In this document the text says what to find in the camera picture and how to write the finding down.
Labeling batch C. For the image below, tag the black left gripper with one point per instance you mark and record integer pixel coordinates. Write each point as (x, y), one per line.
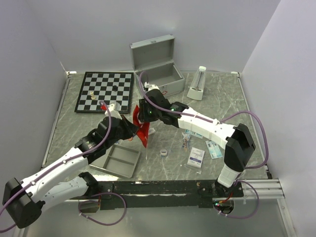
(131, 129)

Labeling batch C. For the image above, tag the grey metal first-aid case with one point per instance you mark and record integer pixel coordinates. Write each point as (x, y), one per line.
(155, 57)

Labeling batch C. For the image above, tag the clear bag of swabs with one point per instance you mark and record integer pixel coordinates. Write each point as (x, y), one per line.
(185, 138)

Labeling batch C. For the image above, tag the white metronome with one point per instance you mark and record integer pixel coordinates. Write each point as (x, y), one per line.
(196, 88)

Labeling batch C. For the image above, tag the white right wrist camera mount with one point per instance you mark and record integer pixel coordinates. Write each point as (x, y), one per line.
(149, 87)

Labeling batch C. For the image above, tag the black and white chessboard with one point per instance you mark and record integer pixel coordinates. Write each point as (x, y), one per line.
(101, 83)

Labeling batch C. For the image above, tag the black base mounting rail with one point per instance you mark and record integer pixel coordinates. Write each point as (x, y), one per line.
(172, 193)

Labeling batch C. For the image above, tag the cream chess piece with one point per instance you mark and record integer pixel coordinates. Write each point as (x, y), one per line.
(93, 97)

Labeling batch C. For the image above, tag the white medical tape roll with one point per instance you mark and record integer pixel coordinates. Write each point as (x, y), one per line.
(163, 153)

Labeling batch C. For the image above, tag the teal alcohol wipe packet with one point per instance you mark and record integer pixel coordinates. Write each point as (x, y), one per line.
(193, 134)

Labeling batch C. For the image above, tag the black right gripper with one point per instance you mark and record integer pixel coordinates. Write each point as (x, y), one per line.
(143, 115)

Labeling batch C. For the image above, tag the grey divided plastic tray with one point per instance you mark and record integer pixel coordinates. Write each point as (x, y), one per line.
(119, 161)

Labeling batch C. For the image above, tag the white gauze pad packet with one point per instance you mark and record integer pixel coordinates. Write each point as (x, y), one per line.
(196, 157)

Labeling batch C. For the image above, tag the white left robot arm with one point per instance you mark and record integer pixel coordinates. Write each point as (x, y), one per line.
(27, 199)

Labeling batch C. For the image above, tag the blue white bandage packet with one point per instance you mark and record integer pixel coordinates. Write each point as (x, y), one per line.
(214, 150)

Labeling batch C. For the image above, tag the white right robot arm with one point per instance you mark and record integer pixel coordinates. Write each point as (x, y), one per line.
(235, 140)

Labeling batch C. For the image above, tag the white blue medicine box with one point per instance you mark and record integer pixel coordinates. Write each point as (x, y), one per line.
(151, 131)

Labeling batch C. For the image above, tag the red fabric zipper pouch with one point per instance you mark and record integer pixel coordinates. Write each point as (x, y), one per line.
(143, 127)

